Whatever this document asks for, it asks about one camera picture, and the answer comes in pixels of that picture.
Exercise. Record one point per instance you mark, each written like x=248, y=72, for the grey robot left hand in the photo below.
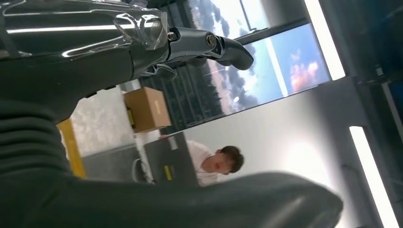
x=63, y=69

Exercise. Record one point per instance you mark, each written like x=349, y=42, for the clear plastic film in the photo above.
x=141, y=28

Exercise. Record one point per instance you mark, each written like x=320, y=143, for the brown cardboard box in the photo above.
x=148, y=108

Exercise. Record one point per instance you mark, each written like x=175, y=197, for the grey laptop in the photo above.
x=170, y=157

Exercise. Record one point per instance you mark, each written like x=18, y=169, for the person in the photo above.
x=204, y=160

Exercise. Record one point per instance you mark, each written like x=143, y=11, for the sky picture display panel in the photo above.
x=283, y=63

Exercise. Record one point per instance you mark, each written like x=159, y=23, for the ceiling light strip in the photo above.
x=324, y=37
x=371, y=176

